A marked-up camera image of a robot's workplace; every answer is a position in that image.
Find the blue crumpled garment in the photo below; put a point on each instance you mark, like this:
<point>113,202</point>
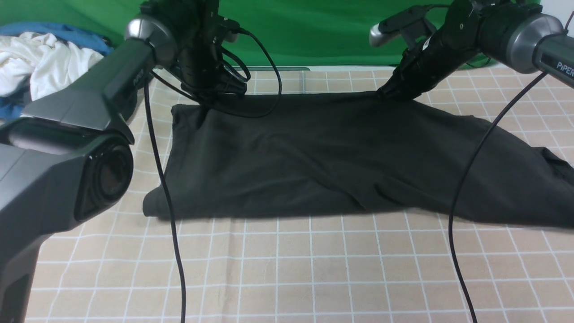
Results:
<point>11,106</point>

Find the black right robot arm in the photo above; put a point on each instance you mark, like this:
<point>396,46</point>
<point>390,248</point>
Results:
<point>518,35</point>

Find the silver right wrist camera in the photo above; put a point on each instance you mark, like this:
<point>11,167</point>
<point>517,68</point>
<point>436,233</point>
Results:
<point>410,24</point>

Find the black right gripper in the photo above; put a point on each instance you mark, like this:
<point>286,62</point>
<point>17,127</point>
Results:
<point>428,64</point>

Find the green backdrop cloth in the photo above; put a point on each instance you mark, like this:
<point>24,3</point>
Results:
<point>299,33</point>

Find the white crumpled garment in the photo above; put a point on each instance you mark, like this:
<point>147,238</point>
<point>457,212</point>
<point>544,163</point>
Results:
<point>42,62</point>

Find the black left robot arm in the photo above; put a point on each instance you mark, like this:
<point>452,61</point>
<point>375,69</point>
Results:
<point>68,157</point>

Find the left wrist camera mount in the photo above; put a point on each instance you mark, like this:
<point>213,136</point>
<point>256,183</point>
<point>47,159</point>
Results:
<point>228,30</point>

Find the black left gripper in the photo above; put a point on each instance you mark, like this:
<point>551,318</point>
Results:
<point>203,72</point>

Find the dark gray long-sleeved shirt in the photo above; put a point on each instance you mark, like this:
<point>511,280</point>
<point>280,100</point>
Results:
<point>352,153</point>

